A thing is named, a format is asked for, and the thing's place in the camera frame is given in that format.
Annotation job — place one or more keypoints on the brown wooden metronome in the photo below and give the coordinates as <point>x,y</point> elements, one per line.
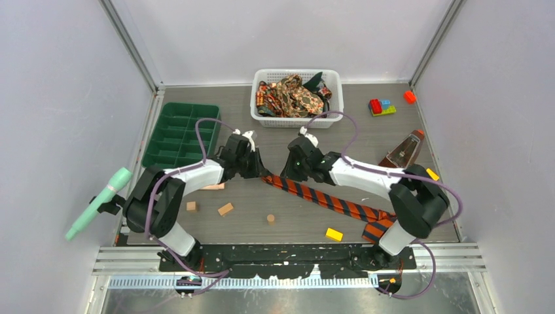
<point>406,152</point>

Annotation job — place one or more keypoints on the floral patterned tie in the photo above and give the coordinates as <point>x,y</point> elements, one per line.
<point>287,98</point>

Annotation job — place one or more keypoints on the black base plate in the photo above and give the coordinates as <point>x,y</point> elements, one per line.
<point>288,261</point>

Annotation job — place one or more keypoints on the yellow toy brick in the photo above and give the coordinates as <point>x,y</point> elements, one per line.
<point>432,174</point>
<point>334,235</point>

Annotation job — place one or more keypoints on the red toy brick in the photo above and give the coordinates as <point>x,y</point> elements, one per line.
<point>409,97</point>

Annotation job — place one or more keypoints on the small round wooden disc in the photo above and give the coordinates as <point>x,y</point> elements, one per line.
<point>271,219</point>

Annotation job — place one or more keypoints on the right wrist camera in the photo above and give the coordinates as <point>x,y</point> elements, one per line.
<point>313,139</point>

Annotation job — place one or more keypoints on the small wooden block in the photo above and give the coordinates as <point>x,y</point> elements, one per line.
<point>226,209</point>

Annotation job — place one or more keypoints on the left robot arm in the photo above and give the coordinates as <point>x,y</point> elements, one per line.
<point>153,206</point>

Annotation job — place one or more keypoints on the green compartment tray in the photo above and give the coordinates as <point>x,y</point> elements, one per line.
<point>174,142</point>

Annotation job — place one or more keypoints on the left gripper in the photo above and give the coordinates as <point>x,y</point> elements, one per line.
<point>258,169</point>

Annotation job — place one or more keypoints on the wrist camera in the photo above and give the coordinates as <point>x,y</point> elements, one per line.
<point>250,136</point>
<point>313,139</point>

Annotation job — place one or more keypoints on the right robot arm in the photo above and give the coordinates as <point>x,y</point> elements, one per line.
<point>417,201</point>

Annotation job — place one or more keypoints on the small wooden cube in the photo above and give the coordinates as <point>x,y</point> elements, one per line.
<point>192,206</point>

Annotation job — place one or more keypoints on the stacked lego bricks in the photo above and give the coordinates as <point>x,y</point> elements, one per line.
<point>381,107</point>

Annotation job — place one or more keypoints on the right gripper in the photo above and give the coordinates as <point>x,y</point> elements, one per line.
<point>289,172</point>

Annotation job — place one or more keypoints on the wooden cylinder peg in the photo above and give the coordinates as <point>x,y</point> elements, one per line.
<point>220,186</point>

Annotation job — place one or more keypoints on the mint green microphone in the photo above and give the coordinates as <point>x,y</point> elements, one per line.
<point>107,201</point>

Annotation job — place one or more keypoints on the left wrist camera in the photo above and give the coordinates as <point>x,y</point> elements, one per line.
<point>250,136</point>

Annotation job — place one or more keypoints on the dark green tie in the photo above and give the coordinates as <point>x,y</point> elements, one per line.
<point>314,82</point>

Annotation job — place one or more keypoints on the orange navy striped tie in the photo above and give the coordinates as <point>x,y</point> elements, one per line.
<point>377,220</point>

